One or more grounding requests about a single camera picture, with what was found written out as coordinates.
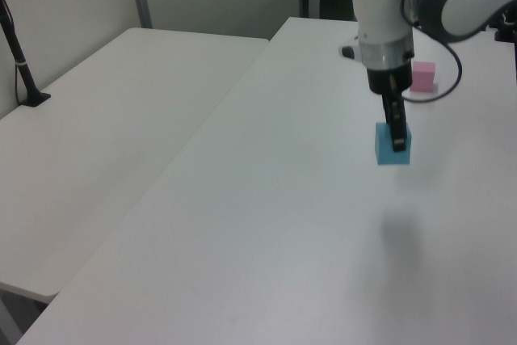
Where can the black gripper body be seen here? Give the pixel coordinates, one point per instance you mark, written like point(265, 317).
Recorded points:
point(389, 78)

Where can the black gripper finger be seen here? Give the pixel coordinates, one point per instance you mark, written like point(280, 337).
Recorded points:
point(396, 127)

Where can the blue cube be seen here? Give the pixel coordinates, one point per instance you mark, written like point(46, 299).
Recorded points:
point(383, 151)

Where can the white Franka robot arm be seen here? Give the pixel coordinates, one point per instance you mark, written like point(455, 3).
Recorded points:
point(379, 1)

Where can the pink cube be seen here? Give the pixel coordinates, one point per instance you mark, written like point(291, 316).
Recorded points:
point(423, 76)

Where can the small dark grey object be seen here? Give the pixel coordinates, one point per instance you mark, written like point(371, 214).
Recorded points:
point(347, 52)

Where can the black pole with base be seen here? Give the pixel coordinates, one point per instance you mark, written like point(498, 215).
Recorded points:
point(18, 58)

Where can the black equipment bracket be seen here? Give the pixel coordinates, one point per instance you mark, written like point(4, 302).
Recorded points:
point(507, 28)

